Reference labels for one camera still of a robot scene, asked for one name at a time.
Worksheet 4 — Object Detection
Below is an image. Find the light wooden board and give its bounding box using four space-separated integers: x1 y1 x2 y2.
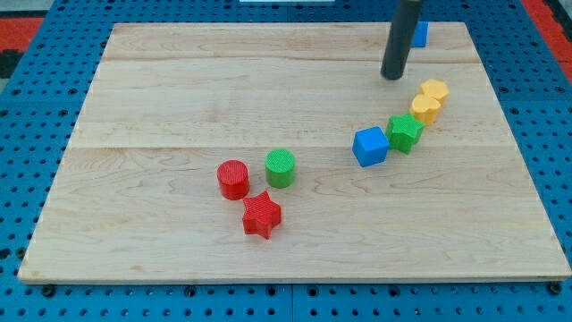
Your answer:
18 22 571 284

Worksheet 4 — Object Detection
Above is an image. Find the blue perforated metal base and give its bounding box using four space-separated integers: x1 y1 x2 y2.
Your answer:
1 1 571 321

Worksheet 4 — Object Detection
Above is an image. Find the red star block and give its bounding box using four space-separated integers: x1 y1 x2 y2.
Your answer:
242 191 282 240

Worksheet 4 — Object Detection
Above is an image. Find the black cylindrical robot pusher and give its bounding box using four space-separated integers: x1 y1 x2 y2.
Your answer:
380 0 424 81

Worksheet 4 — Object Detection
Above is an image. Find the blue cube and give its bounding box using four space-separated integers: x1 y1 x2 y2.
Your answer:
352 126 390 167

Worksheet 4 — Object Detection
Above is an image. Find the green cylinder block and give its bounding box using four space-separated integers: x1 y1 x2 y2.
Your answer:
265 148 296 189

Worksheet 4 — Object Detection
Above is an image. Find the yellow heart block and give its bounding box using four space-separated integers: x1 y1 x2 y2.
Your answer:
409 94 442 125

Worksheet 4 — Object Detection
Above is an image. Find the blue block behind pusher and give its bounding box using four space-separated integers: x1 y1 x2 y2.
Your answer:
411 21 429 48

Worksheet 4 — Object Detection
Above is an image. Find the green star block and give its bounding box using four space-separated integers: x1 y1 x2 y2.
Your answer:
385 113 425 154

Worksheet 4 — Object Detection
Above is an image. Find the yellow hexagon block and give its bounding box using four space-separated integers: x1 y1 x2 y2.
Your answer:
419 79 450 106

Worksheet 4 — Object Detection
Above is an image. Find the red cylinder block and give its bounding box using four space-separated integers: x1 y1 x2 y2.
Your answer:
216 159 250 200

